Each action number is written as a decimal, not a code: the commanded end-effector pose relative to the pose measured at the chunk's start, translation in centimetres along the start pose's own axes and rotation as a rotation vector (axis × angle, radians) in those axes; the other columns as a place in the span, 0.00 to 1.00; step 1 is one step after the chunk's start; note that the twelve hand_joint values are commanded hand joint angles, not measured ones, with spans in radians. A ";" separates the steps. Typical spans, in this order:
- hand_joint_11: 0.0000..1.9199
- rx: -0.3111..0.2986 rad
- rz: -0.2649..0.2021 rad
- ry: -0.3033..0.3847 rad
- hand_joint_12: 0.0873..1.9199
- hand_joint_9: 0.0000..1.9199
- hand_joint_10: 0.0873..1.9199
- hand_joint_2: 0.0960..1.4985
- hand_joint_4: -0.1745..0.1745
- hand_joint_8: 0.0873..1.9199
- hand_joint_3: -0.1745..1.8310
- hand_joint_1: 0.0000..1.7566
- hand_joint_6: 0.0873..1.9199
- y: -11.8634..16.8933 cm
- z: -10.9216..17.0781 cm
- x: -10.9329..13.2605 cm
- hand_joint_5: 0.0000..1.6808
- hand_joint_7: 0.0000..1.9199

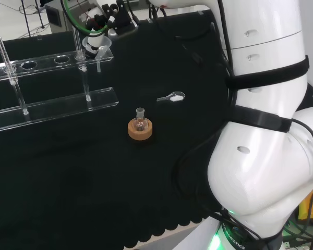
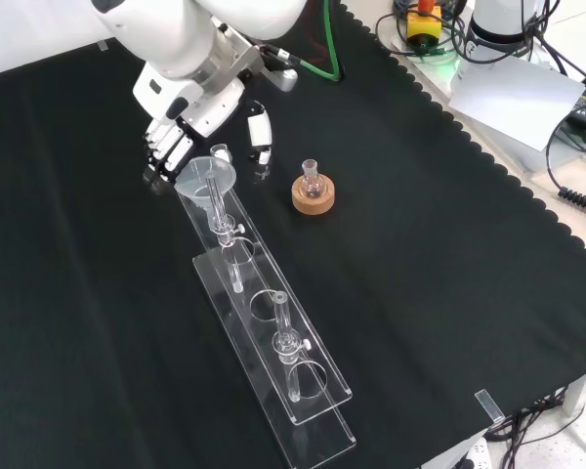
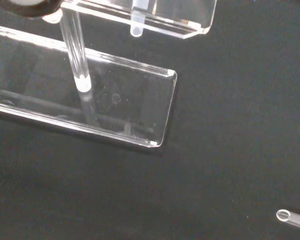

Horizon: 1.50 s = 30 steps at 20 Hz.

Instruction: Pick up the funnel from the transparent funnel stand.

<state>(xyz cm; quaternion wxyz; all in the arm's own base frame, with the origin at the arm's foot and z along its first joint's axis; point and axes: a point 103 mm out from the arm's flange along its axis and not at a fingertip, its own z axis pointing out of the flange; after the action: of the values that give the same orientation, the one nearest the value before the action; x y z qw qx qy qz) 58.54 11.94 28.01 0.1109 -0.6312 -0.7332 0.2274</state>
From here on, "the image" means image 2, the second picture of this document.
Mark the clear tape strip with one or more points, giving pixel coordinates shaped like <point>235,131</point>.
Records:
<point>488,405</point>
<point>102,45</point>

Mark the white power strip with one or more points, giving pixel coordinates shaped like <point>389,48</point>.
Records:
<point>477,454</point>

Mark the black table cloth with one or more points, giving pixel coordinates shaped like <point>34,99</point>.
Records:
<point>420,268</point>

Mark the pale board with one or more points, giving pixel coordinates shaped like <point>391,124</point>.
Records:
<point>517,98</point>

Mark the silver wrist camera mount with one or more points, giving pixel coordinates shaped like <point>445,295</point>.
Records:
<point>278,78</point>

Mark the yellow stop button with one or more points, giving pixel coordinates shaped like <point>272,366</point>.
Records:
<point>424,24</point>

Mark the small glass round-bottom flask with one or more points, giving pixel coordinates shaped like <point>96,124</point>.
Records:
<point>311,188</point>

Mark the clear acrylic funnel stand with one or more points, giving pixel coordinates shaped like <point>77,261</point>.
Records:
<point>273,342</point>

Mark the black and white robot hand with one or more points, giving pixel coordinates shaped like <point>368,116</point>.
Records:
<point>210,110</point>

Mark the translucent plastic funnel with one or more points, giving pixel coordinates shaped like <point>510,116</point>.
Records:
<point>195,188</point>

